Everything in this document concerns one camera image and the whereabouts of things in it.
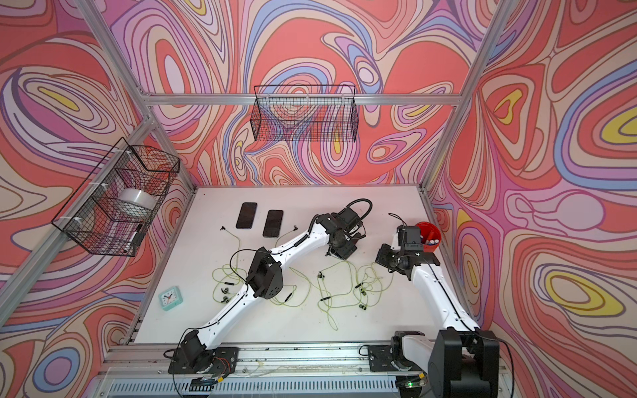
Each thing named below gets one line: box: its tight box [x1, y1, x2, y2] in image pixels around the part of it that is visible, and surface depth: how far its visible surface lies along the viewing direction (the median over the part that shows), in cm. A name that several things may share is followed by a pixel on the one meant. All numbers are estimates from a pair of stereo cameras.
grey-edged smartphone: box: [235, 202, 258, 230], surface depth 110 cm
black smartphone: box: [262, 208, 284, 238], surface depth 107 cm
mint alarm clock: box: [158, 286, 184, 312], surface depth 86 cm
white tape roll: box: [117, 188, 158, 211], surface depth 76 cm
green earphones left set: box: [211, 226, 248, 305], surface depth 90 cm
